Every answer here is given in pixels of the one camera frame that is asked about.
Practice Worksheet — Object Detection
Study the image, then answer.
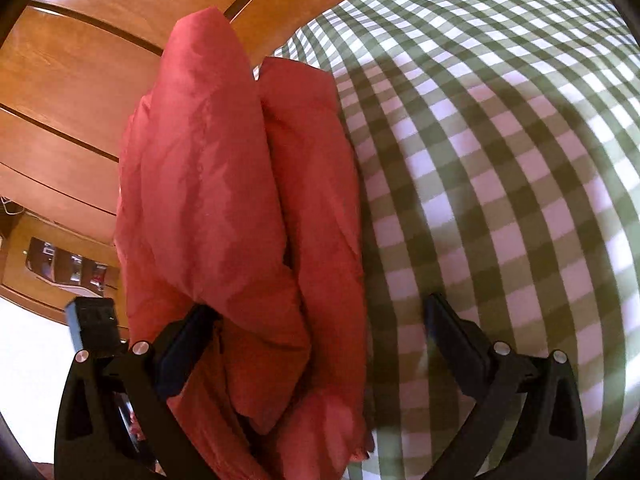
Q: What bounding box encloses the green checked bed sheet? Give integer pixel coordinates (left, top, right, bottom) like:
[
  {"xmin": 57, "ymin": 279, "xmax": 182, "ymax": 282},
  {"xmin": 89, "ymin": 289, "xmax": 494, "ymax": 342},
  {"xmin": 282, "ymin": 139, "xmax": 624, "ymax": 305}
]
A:
[{"xmin": 252, "ymin": 0, "xmax": 640, "ymax": 480}]

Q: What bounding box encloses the wooden shelf with small items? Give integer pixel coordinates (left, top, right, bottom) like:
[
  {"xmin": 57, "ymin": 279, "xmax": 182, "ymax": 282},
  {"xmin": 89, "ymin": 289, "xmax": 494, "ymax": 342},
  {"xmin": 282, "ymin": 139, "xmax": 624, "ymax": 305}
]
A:
[{"xmin": 22, "ymin": 236, "xmax": 121, "ymax": 301}]

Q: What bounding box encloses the red puffer jacket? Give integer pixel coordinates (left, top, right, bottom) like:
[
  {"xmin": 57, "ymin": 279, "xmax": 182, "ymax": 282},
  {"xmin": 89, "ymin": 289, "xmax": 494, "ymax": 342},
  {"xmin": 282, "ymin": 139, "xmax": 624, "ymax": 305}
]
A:
[{"xmin": 114, "ymin": 6, "xmax": 376, "ymax": 480}]

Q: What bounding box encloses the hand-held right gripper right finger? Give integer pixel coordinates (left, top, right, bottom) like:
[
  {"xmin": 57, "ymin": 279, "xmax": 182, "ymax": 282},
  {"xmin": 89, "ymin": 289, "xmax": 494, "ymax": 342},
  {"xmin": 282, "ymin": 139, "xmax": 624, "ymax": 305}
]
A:
[{"xmin": 422, "ymin": 292, "xmax": 587, "ymax": 480}]

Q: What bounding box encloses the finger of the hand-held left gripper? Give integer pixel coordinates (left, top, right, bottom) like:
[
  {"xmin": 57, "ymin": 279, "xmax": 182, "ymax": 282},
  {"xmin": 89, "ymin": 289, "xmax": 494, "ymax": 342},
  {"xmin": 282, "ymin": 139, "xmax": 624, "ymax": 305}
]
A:
[{"xmin": 65, "ymin": 297, "xmax": 123, "ymax": 361}]

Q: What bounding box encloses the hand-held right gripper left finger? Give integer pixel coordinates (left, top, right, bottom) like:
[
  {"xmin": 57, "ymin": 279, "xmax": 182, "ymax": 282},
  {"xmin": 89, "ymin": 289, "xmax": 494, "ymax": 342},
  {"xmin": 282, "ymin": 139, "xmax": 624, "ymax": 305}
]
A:
[{"xmin": 52, "ymin": 304, "xmax": 221, "ymax": 480}]

